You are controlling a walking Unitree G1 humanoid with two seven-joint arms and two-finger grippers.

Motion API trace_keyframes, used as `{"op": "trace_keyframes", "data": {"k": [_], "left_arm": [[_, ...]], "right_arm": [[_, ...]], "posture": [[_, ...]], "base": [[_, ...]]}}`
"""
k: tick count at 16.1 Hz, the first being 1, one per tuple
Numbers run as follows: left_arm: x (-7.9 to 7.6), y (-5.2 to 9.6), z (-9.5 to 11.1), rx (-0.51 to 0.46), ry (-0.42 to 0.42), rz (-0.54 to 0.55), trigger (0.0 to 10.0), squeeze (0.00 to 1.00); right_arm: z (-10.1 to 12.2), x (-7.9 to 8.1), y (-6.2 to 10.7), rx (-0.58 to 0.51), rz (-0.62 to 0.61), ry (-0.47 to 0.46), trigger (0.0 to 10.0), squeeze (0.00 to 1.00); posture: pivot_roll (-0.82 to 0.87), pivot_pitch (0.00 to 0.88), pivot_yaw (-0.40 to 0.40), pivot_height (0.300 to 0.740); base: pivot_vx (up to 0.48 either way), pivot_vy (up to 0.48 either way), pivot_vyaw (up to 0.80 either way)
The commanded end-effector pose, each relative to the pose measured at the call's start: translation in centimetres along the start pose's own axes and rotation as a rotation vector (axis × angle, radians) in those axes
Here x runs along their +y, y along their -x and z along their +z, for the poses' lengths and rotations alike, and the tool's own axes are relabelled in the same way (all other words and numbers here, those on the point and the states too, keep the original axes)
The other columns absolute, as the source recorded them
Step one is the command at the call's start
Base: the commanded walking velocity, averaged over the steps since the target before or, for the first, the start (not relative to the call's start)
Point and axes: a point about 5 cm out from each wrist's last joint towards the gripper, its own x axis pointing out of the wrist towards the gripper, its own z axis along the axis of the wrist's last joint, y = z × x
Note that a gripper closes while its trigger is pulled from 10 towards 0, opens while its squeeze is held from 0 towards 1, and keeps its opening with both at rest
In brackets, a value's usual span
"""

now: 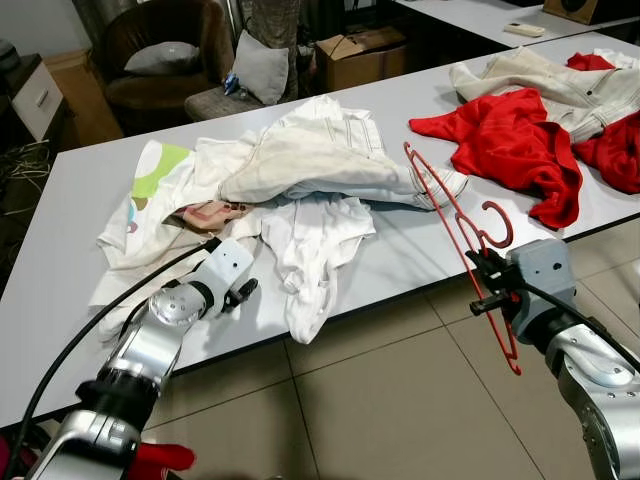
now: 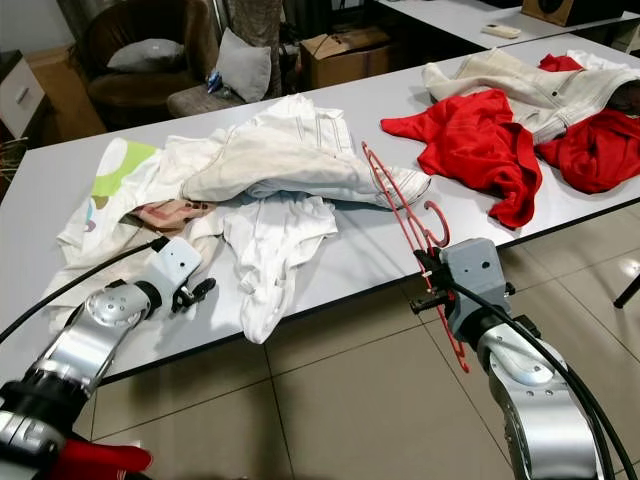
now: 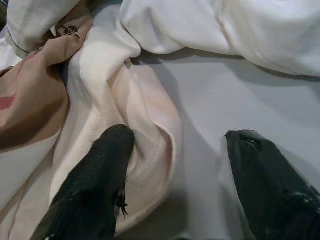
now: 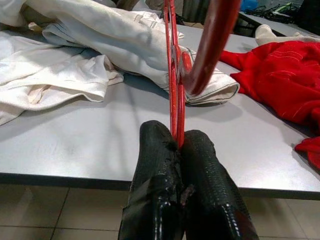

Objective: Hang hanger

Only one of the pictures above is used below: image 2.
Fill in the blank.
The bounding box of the patterned grey curtain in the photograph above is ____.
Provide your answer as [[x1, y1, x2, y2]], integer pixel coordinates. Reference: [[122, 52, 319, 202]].
[[225, 0, 286, 46]]

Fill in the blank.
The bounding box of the grey oval cushion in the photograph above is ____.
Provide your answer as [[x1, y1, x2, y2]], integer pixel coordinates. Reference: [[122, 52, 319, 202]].
[[105, 38, 187, 74]]

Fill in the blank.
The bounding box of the grey brown ottoman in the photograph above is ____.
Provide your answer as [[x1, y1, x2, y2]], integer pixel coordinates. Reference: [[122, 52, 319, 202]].
[[168, 85, 247, 119]]

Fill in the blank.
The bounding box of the red wire hanger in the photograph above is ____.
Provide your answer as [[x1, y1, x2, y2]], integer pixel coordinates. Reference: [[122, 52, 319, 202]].
[[362, 140, 473, 374]]

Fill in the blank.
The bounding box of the wooden speaker box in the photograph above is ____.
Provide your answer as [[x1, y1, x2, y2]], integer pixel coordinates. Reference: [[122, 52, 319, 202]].
[[520, 0, 626, 28]]

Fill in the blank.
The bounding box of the white shirt with colourful print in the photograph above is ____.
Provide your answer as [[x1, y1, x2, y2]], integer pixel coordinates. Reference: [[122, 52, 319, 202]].
[[55, 135, 231, 301]]

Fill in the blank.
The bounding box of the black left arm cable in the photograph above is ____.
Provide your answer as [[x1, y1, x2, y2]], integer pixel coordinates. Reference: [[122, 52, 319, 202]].
[[0, 237, 169, 341]]

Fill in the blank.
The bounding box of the brown armchair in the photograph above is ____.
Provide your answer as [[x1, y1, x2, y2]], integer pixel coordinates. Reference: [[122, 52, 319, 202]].
[[85, 0, 221, 131]]

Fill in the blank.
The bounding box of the white drawer cabinet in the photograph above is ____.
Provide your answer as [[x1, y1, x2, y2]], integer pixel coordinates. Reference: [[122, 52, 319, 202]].
[[0, 50, 46, 141]]

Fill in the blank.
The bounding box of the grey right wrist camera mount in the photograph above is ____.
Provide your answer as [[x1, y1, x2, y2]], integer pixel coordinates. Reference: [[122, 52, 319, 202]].
[[440, 238, 513, 326]]

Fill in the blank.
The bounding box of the open cardboard box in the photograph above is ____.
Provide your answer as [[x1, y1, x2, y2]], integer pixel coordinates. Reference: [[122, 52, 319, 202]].
[[300, 27, 396, 91]]

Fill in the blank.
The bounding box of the red garment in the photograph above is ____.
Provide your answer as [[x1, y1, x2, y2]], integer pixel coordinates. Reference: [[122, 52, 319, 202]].
[[380, 88, 544, 231], [535, 108, 640, 196]]

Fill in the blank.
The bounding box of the white remote control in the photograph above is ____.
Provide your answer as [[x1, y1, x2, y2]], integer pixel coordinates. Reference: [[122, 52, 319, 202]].
[[480, 23, 526, 39]]

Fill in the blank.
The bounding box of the cream jacket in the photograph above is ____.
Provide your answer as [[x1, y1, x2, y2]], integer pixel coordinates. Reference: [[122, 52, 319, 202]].
[[182, 93, 433, 206], [422, 48, 640, 146]]

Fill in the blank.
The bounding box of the small plain white shirt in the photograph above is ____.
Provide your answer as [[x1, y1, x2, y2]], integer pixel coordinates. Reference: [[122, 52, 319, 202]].
[[222, 190, 339, 346]]

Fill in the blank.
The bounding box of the grey square pillow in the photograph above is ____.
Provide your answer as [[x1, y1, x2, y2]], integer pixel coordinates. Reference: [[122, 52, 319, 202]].
[[212, 27, 273, 104]]

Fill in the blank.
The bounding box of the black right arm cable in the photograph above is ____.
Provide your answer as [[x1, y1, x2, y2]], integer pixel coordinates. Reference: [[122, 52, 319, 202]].
[[450, 280, 640, 480]]

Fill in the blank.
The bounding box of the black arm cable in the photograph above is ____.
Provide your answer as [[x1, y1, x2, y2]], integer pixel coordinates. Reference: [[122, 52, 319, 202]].
[[450, 280, 640, 480], [0, 237, 169, 341]]

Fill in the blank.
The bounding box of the small red cloth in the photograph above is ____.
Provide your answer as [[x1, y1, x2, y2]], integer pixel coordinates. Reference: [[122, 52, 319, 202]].
[[538, 53, 586, 73]]

